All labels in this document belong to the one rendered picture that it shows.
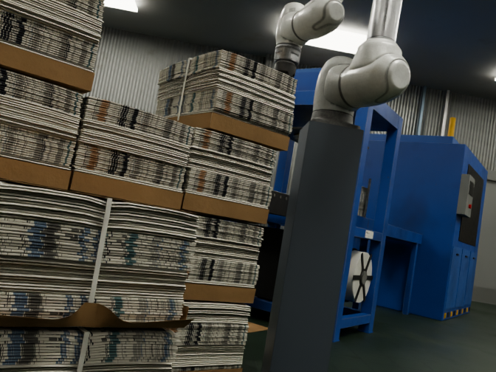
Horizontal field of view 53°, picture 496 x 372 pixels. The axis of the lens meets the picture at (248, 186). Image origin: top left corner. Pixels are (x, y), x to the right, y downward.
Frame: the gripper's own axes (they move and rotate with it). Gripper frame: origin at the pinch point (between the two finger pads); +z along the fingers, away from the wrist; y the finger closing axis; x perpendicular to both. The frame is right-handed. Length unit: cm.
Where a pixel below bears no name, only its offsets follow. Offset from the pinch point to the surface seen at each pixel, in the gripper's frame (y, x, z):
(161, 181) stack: 18, -47, 29
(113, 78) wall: -636, 156, -158
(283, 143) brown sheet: 17.9, -10.1, 10.9
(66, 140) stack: 19, -72, 25
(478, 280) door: -289, 691, 63
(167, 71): -13.0, -36.9, -7.5
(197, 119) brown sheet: 10.8, -36.4, 9.8
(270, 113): 18.2, -16.8, 3.4
